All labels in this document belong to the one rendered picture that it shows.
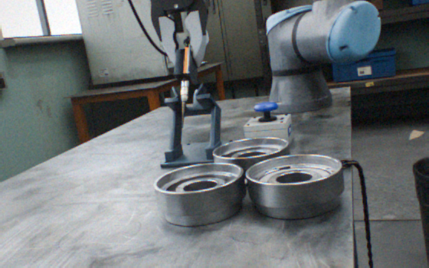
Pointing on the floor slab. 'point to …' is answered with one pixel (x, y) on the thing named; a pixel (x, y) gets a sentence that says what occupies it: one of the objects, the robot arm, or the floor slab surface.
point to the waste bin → (420, 172)
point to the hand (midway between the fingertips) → (186, 61)
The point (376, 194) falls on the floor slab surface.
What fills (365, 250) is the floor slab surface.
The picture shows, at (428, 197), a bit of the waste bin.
